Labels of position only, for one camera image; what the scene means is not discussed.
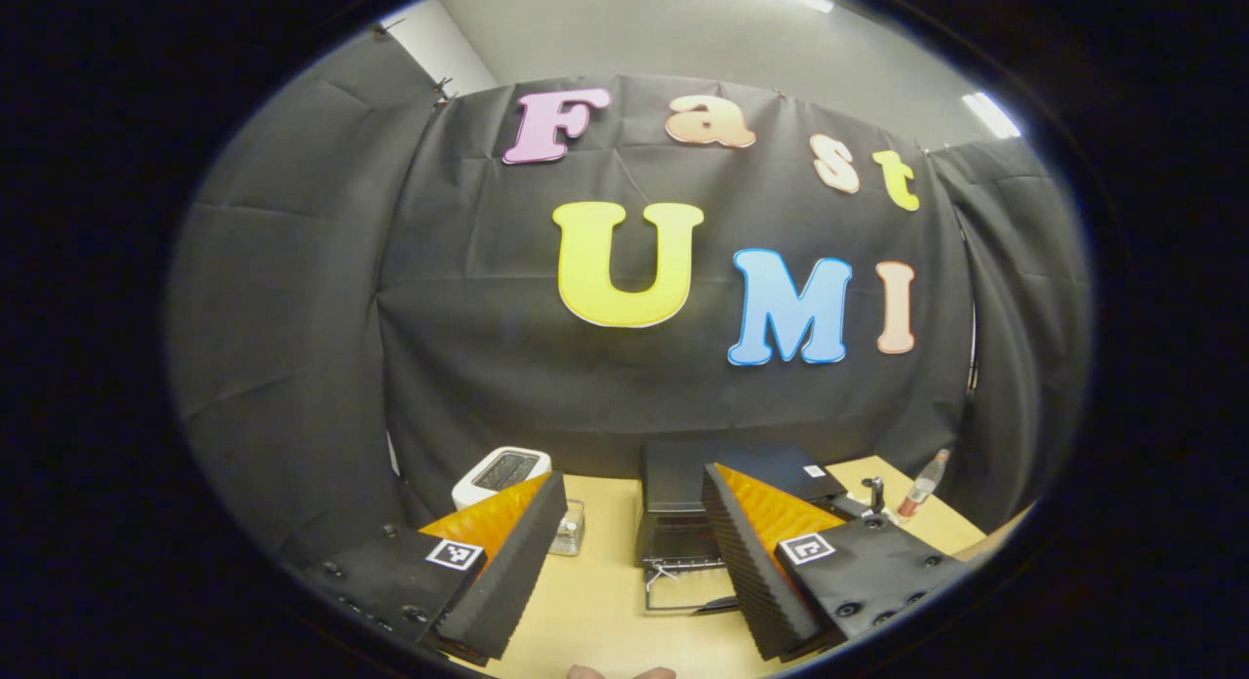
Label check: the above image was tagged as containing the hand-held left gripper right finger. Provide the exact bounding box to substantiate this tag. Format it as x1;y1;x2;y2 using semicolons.
700;462;973;663

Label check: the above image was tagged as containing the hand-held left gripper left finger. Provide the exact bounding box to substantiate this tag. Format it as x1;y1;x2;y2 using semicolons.
293;471;570;663

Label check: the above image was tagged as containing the black electric oven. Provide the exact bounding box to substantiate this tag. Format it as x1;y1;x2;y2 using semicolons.
634;440;852;618

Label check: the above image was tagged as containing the clear plastic bottle red label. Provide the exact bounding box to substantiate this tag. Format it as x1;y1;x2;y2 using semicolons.
897;448;953;522

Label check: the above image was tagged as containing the white toaster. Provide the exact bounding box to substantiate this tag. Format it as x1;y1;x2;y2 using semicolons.
451;447;554;512

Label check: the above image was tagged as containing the black backdrop cloth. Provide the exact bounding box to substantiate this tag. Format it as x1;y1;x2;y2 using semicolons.
166;30;1094;565

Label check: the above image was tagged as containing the ceiling light panel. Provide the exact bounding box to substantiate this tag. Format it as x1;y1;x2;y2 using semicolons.
960;91;1024;140

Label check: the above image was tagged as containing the clear wire utensil holder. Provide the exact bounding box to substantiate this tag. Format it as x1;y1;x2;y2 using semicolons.
549;499;587;558

